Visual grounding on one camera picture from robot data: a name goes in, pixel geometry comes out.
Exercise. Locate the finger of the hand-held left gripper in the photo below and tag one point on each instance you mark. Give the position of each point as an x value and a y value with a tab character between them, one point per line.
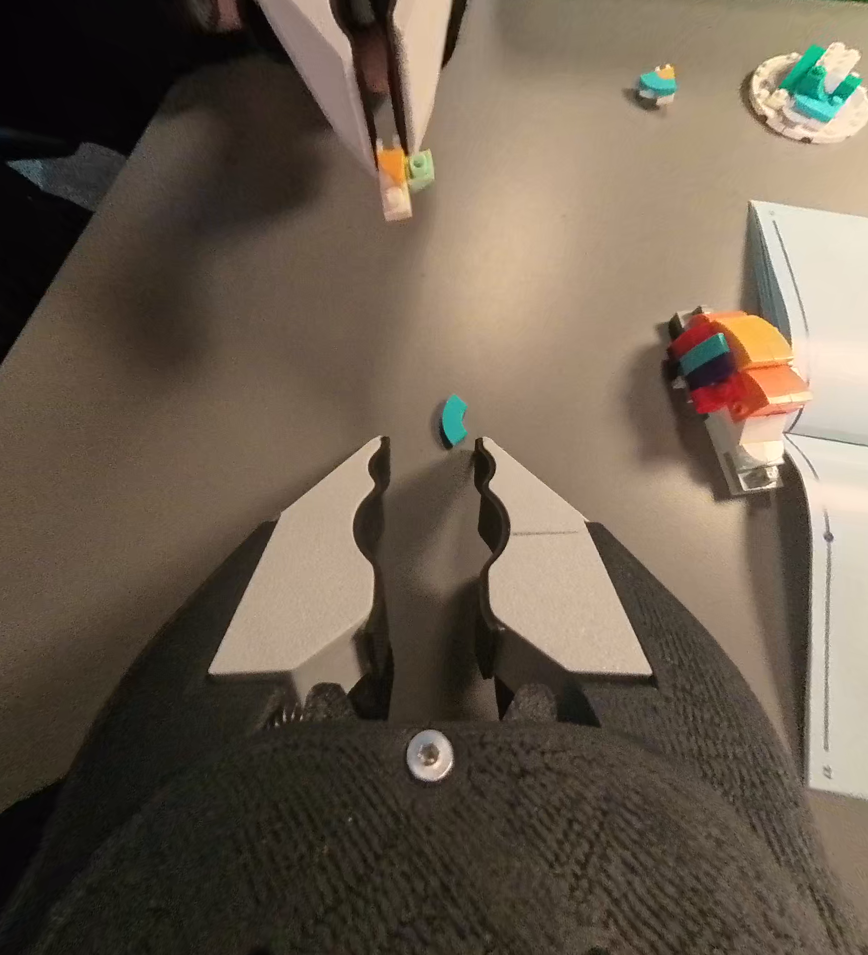
422	60
307	45

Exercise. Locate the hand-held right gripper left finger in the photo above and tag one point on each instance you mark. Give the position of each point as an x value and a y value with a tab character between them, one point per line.
299	597

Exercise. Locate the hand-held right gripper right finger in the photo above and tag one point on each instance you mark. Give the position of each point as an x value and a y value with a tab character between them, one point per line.
568	604

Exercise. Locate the small orange green lego assembly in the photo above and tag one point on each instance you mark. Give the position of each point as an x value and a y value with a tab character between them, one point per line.
396	175

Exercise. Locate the teal curved lego piece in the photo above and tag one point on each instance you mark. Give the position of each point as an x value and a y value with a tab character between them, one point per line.
450	424

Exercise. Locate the small teal lego assembly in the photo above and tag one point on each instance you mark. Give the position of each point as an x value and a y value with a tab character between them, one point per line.
657	86

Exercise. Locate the colourful lego build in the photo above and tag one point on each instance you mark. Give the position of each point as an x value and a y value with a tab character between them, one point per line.
740	380

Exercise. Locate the open lego instruction booklet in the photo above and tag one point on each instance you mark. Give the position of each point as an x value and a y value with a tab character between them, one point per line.
866	597

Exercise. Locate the white round lego assembly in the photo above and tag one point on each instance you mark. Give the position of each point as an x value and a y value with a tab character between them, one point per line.
810	97

